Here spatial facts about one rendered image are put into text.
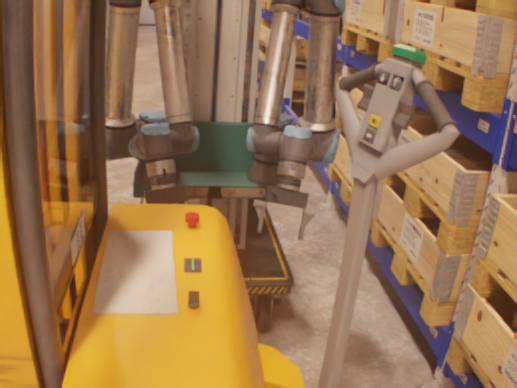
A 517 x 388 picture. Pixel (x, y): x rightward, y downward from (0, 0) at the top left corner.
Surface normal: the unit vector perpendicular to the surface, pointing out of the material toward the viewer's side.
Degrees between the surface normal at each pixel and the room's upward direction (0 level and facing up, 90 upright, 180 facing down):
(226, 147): 90
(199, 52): 90
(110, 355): 0
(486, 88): 90
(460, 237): 90
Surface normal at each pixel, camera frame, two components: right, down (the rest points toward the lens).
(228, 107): 0.14, 0.40
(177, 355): 0.07, -0.92
